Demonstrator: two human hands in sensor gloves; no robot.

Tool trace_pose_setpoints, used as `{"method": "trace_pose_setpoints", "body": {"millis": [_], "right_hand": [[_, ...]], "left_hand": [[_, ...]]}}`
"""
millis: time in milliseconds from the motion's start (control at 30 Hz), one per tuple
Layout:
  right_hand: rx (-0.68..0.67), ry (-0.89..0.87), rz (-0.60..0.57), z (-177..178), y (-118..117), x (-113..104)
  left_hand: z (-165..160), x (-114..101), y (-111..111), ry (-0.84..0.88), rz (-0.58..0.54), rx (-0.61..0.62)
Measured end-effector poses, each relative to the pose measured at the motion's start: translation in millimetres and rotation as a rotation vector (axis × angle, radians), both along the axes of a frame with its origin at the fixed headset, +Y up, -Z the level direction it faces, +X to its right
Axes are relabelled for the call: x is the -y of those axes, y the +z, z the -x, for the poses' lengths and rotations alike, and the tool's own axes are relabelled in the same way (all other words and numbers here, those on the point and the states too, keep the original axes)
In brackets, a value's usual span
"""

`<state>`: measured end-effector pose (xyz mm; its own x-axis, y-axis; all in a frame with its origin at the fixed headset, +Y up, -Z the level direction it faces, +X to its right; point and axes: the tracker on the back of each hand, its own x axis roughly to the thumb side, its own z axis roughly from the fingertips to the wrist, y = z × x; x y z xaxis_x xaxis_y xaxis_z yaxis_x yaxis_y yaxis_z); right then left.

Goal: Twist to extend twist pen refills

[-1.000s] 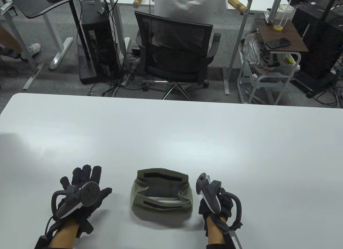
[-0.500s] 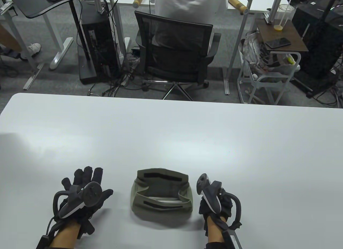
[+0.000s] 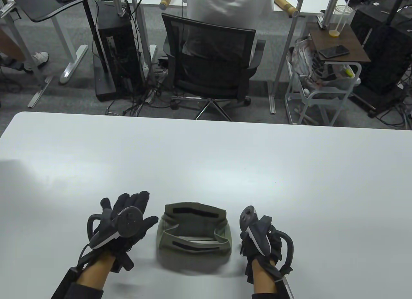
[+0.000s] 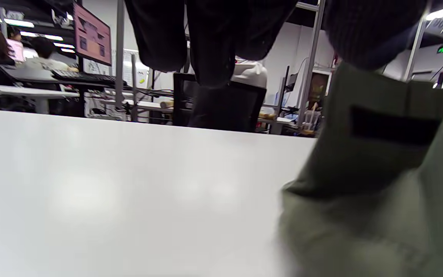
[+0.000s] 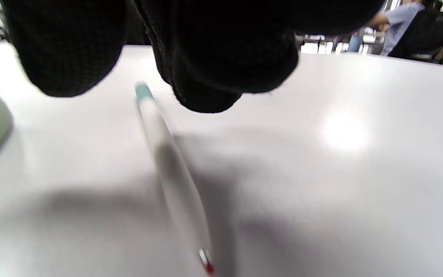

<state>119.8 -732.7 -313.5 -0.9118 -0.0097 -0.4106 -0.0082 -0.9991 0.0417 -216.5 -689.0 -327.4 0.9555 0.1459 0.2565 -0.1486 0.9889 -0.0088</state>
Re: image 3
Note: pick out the person's left hand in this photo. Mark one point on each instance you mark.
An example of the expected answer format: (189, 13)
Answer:
(132, 199)

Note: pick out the person's right hand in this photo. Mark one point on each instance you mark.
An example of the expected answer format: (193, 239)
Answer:
(277, 244)

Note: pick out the olive green fabric pen pouch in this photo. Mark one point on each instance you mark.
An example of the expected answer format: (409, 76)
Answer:
(193, 228)

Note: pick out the grey right forearm sensor box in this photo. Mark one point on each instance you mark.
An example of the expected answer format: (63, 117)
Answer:
(285, 287)

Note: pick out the black left forearm sensor box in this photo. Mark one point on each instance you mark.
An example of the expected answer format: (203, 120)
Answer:
(66, 286)

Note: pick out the person's right forearm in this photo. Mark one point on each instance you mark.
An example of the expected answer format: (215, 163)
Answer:
(264, 286)

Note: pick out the grey left hand controller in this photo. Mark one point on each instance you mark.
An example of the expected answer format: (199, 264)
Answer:
(130, 221)

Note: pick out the white desk leg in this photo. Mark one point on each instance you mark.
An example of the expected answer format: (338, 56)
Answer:
(73, 65)

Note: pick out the black computer tower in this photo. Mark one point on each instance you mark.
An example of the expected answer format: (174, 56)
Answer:
(119, 44)

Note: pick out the black mesh office chair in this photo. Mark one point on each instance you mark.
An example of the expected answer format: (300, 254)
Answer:
(209, 64)

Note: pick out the crumpled plastic bag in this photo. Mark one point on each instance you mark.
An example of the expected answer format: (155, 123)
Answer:
(302, 59)

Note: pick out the black smartphone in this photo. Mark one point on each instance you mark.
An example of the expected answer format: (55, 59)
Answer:
(334, 51)

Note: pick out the cardboard tube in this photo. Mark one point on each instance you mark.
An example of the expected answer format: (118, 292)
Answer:
(286, 6)
(169, 0)

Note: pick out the black curved standing desk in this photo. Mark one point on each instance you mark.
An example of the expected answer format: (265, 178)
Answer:
(42, 7)

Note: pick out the brown top white side table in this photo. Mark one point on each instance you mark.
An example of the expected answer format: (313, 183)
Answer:
(354, 44)

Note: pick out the black equipment case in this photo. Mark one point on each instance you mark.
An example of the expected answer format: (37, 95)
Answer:
(383, 54)

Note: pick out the clear plastic cup with straw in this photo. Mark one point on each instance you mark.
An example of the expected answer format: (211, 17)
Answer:
(344, 14)

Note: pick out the white desk with metal legs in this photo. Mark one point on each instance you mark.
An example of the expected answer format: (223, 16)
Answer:
(305, 4)

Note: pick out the grey metal desk frame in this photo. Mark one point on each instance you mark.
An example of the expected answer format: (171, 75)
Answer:
(40, 91)

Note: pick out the aluminium frame post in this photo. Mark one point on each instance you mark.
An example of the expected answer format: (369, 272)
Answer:
(117, 3)

